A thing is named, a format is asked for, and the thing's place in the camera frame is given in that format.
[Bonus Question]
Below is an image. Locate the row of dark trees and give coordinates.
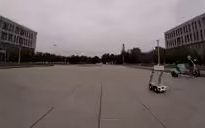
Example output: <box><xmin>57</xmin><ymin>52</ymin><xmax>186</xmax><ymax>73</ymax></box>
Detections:
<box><xmin>0</xmin><ymin>46</ymin><xmax>205</xmax><ymax>66</ymax></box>

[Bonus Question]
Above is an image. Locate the grass strip with kerb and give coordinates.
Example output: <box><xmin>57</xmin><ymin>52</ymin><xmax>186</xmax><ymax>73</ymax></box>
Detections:
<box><xmin>0</xmin><ymin>62</ymin><xmax>55</xmax><ymax>70</ymax></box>
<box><xmin>124</xmin><ymin>63</ymin><xmax>205</xmax><ymax>78</ymax></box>

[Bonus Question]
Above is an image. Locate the pale pole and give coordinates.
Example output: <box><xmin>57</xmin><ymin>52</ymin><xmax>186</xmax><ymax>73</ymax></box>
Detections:
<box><xmin>17</xmin><ymin>46</ymin><xmax>22</xmax><ymax>65</ymax></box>

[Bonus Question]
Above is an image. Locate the grey building with window grid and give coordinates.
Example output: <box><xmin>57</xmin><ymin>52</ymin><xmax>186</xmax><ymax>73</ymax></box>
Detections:
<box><xmin>163</xmin><ymin>8</ymin><xmax>205</xmax><ymax>64</ymax></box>

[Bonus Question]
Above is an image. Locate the grey concrete paved square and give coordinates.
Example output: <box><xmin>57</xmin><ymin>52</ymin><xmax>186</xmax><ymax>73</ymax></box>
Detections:
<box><xmin>0</xmin><ymin>63</ymin><xmax>205</xmax><ymax>128</ymax></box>

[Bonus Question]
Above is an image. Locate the small white wheeled robot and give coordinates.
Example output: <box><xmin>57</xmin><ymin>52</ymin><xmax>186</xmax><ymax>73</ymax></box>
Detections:
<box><xmin>148</xmin><ymin>64</ymin><xmax>169</xmax><ymax>94</ymax></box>

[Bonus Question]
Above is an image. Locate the green scooter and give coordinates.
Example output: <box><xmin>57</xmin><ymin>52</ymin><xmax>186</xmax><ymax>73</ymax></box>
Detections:
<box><xmin>170</xmin><ymin>55</ymin><xmax>202</xmax><ymax>78</ymax></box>

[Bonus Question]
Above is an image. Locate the long grey building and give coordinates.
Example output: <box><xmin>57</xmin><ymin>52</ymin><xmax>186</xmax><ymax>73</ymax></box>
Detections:
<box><xmin>0</xmin><ymin>10</ymin><xmax>38</xmax><ymax>64</ymax></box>

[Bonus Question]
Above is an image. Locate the pale lamp post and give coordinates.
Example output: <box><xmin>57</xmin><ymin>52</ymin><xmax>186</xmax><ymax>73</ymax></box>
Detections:
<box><xmin>155</xmin><ymin>39</ymin><xmax>161</xmax><ymax>66</ymax></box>

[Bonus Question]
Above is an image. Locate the tall slim tower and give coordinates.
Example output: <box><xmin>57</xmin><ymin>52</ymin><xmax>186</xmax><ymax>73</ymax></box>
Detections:
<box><xmin>121</xmin><ymin>43</ymin><xmax>127</xmax><ymax>65</ymax></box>

